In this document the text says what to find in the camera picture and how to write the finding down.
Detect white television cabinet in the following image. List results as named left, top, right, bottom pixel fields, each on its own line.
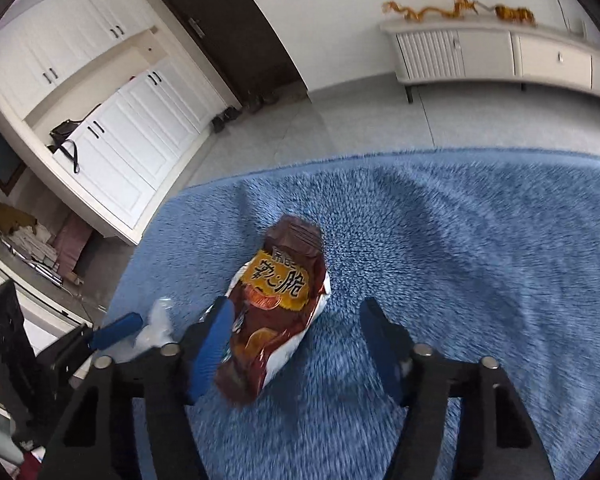
left=379, top=15, right=600, bottom=107

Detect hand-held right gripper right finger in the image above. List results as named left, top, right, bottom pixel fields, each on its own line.
left=359, top=297, right=556, bottom=480

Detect clear plastic wrapper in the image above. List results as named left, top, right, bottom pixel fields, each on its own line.
left=132, top=297, right=177, bottom=362

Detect white wardrobe cabinets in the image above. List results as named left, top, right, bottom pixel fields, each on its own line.
left=0, top=0, right=242, bottom=247

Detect brown cloth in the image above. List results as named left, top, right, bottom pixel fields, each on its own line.
left=0, top=201, right=39, bottom=236

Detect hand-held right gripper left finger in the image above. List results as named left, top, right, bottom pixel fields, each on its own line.
left=40, top=296, right=236, bottom=480

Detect short golden ornament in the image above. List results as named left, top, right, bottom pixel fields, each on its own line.
left=494, top=4, right=537, bottom=26

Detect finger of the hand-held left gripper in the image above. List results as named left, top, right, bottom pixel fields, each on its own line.
left=36, top=312, right=144, bottom=387

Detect long golden dragon ornament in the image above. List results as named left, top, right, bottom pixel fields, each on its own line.
left=382, top=0, right=494, bottom=24

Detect brown snack bag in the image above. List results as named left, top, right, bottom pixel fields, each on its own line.
left=214, top=215, right=332, bottom=406

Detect dark handbag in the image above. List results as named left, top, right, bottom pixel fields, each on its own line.
left=47, top=118, right=84, bottom=175

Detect blue fluffy blanket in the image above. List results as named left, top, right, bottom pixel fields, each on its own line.
left=100, top=147, right=600, bottom=480

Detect dark shoes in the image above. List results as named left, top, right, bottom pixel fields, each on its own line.
left=242, top=93, right=281, bottom=114
left=211, top=109, right=241, bottom=134

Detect dark framed panel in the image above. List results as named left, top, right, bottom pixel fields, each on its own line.
left=0, top=130, right=29, bottom=196

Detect dark brown door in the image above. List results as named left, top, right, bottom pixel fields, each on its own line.
left=145, top=0, right=309, bottom=109

